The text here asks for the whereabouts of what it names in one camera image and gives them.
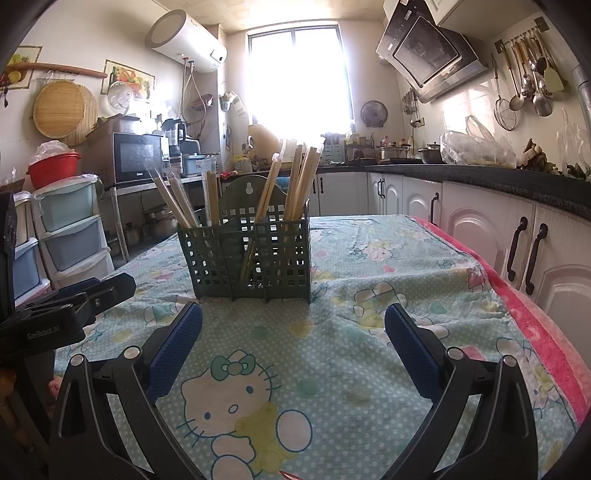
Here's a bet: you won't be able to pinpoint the fruit wall picture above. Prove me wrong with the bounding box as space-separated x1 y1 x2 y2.
6 45 42 88
102 59 155 100

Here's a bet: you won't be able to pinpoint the grey pipe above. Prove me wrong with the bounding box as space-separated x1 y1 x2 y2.
573 65 591 134

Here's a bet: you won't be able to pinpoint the clear plastic bag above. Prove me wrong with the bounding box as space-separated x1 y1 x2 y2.
440 115 517 169

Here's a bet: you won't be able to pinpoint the round bamboo tray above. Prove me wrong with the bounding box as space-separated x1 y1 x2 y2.
33 79 99 146

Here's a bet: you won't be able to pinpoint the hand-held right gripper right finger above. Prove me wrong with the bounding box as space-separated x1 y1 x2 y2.
384 302 539 480

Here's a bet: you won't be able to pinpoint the stainless steel stock pot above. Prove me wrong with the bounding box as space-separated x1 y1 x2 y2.
378 143 411 163

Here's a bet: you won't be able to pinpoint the blender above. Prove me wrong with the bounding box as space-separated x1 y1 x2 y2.
161 119 188 158

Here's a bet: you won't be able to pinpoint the red plastic basin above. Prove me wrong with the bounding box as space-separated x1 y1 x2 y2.
27 152 81 190

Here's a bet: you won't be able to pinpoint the pastel plastic drawer tower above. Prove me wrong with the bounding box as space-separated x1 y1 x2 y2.
32 174 114 289

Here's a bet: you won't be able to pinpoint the pink and blue drawer tower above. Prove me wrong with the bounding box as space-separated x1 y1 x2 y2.
11 191 51 301

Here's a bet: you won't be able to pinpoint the light blue plastic box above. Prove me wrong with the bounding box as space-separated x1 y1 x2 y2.
182 153 218 176

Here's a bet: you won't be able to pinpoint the teal countertop organizer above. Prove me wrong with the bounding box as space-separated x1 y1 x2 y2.
323 134 346 163

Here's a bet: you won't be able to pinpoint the cartoon cat printed tablecloth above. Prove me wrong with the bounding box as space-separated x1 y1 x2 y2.
53 215 578 480

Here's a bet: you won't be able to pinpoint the white upper wall cabinet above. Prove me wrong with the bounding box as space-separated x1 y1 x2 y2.
436 0 550 28

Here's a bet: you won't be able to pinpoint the black glass range hood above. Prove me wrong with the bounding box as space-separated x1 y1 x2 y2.
376 0 489 103

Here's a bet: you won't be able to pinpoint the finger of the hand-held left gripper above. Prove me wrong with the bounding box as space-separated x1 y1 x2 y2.
28 277 100 306
74 272 137 324

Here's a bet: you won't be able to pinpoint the small round wall fan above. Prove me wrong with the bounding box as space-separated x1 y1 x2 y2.
360 100 387 128

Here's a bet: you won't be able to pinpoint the wooden rolling pin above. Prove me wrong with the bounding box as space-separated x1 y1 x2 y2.
0 62 108 79

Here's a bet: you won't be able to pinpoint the row of hanging cooking utensils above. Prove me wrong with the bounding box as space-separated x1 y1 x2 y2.
494 28 566 117

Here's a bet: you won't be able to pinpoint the wooden cutting board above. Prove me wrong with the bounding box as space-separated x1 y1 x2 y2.
248 124 278 160

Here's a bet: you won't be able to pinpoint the white lower kitchen cabinets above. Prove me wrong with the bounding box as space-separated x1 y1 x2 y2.
314 173 591 333

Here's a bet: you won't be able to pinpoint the small hanging kitchen tools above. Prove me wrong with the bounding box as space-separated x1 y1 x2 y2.
402 89 421 127

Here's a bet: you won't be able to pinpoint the black kitchen countertop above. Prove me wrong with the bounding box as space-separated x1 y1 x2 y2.
318 159 591 208

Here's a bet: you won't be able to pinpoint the pink blanket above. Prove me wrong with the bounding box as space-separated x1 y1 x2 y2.
411 215 591 425

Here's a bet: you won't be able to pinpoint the cardboard box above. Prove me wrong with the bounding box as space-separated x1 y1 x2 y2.
85 115 141 139

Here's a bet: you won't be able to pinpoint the metal shelf rack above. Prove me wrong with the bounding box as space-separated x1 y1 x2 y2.
104 173 218 264

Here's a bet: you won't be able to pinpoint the kitchen window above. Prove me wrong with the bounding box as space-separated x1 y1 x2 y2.
245 23 356 134

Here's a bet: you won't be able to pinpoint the set of bamboo chopsticks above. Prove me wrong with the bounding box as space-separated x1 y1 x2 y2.
148 141 324 287

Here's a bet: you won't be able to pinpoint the stack of stainless steel pots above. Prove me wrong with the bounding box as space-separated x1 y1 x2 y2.
143 205 178 238

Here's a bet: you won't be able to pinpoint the pile of vegetables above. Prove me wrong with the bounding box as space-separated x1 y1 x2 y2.
522 138 591 181

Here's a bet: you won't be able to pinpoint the wire mesh skimmer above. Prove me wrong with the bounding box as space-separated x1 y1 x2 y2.
490 53 519 131

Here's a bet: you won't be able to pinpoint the green plastic utensil holder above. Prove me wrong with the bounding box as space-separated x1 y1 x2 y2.
178 175 312 305

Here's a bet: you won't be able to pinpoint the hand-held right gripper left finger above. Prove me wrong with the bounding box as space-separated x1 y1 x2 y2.
48 301 204 480

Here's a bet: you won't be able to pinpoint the black microwave oven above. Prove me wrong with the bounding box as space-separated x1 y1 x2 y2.
113 132 169 184

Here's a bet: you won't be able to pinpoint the white cylindrical water heater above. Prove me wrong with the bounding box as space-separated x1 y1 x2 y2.
145 9 228 73

